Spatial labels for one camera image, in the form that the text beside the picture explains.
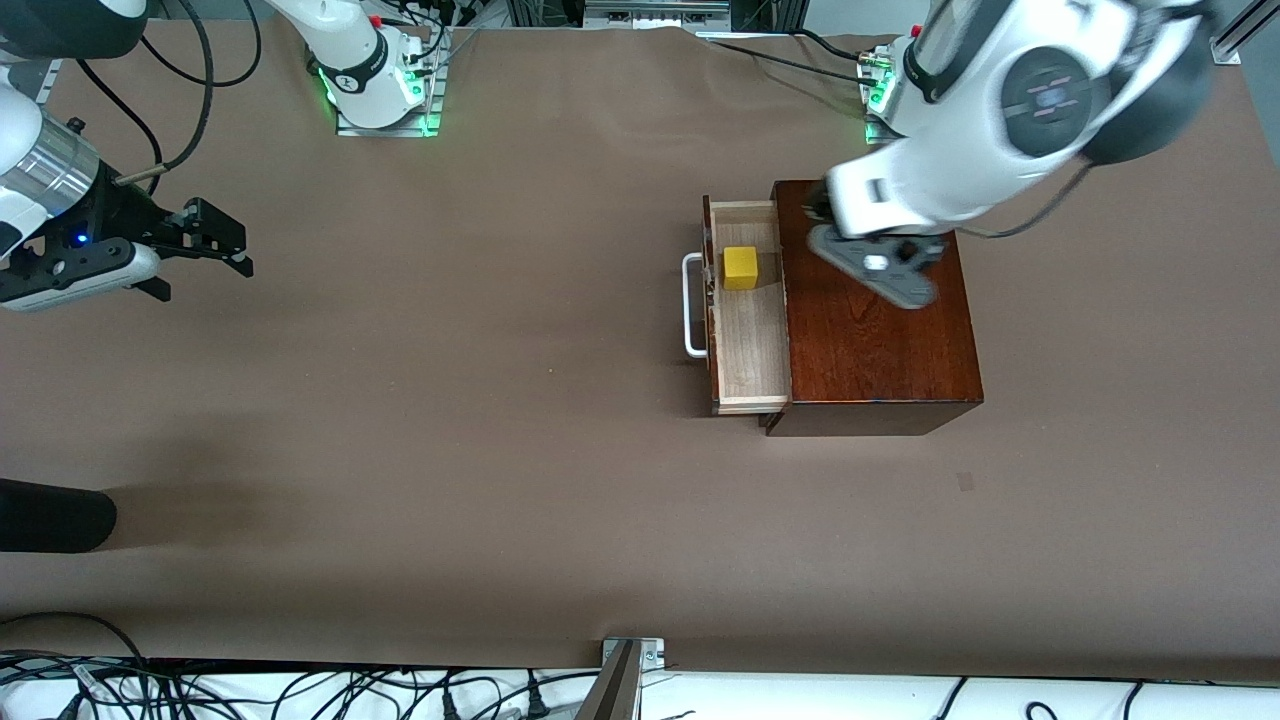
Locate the light wood drawer white handle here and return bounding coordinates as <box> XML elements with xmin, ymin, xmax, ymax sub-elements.
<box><xmin>682</xmin><ymin>195</ymin><xmax>793</xmax><ymax>416</ymax></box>

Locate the dark brown wooden cabinet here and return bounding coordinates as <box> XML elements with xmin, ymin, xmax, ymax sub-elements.
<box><xmin>765</xmin><ymin>180</ymin><xmax>984</xmax><ymax>438</ymax></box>

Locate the black rounded object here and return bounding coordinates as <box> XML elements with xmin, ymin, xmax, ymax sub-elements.
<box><xmin>0</xmin><ymin>478</ymin><xmax>118</xmax><ymax>554</ymax></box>

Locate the aluminium profile bar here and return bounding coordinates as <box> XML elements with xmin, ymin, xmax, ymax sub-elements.
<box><xmin>1210</xmin><ymin>0</ymin><xmax>1280</xmax><ymax>67</ymax></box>

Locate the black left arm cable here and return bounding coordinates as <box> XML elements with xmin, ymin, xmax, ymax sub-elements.
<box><xmin>955</xmin><ymin>160</ymin><xmax>1097</xmax><ymax>240</ymax></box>

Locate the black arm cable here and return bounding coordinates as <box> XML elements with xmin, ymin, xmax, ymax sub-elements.
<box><xmin>113</xmin><ymin>0</ymin><xmax>217</xmax><ymax>187</ymax></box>
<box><xmin>955</xmin><ymin>160</ymin><xmax>1097</xmax><ymax>240</ymax></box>
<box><xmin>138</xmin><ymin>0</ymin><xmax>264</xmax><ymax>90</ymax></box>

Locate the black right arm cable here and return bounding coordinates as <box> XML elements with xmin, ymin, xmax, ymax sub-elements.
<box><xmin>138</xmin><ymin>0</ymin><xmax>264</xmax><ymax>90</ymax></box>
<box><xmin>113</xmin><ymin>0</ymin><xmax>217</xmax><ymax>187</ymax></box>

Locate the black table cable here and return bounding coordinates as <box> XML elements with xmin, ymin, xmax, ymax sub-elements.
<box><xmin>705</xmin><ymin>36</ymin><xmax>883</xmax><ymax>77</ymax></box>
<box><xmin>792</xmin><ymin>27</ymin><xmax>869</xmax><ymax>63</ymax></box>

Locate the aluminium frame rail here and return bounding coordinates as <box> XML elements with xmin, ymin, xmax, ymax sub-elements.
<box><xmin>583</xmin><ymin>0</ymin><xmax>731</xmax><ymax>27</ymax></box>

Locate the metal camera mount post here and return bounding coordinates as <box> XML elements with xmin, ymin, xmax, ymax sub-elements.
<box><xmin>575</xmin><ymin>637</ymin><xmax>666</xmax><ymax>720</ymax></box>

